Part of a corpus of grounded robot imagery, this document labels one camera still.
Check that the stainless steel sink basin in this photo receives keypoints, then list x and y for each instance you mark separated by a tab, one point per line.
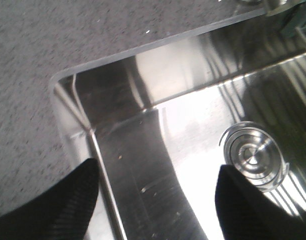
153	117

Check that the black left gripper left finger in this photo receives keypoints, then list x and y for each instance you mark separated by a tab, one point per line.
61	213

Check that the round steel sink drain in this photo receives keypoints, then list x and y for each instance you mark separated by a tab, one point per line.
250	148

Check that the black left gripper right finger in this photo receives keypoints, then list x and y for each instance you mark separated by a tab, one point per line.
244	213

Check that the steel and teal dish rack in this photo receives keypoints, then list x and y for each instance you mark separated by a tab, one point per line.
296	24

